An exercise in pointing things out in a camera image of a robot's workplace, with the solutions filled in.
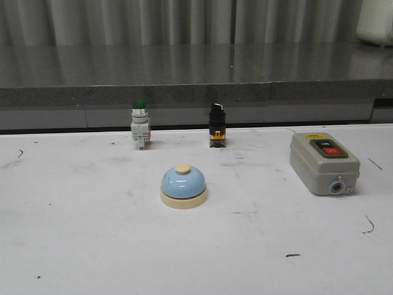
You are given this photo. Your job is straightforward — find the blue desk call bell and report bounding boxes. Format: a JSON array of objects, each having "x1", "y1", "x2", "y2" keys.
[{"x1": 160, "y1": 163, "x2": 208, "y2": 210}]

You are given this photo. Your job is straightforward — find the grey stone counter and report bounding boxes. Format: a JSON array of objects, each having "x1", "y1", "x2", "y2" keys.
[{"x1": 1, "y1": 42, "x2": 392, "y2": 132}]

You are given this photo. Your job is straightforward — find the white container on counter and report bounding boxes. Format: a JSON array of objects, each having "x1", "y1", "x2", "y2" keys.
[{"x1": 356, "y1": 0, "x2": 392, "y2": 46}]

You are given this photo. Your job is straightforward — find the black rotary selector switch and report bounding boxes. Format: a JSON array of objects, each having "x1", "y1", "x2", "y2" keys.
[{"x1": 209, "y1": 103, "x2": 226, "y2": 148}]

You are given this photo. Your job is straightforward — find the green pushbutton switch white body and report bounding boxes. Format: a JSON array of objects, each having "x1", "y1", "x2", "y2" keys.
[{"x1": 131, "y1": 101, "x2": 151, "y2": 150}]

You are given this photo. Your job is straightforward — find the grey on-off switch box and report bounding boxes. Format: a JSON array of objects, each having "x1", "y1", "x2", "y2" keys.
[{"x1": 290, "y1": 133, "x2": 360, "y2": 195}]

